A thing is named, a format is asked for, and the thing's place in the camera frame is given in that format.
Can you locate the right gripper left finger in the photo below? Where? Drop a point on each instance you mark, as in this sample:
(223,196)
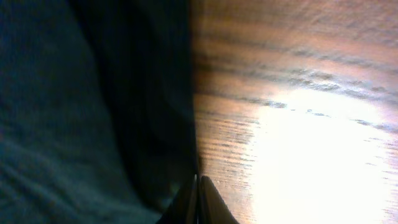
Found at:
(183,209)

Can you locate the black shorts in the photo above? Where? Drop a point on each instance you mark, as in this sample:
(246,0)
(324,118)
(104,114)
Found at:
(96,110)

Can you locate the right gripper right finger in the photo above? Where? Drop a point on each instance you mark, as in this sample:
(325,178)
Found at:
(212,208)

